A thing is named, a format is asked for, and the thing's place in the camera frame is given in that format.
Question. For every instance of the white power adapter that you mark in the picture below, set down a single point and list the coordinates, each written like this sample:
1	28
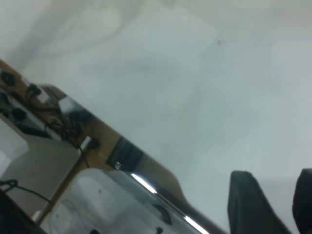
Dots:
43	96
65	104

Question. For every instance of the chrome metal bar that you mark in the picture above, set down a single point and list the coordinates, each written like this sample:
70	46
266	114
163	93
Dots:
143	180

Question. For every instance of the black plug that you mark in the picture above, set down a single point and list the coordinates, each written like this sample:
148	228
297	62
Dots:
8	78

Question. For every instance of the white box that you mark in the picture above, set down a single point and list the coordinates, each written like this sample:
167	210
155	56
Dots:
12	148

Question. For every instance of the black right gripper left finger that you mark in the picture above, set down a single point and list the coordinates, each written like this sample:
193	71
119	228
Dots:
246	207

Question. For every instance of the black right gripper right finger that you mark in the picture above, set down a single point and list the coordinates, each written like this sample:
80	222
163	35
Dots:
304	202

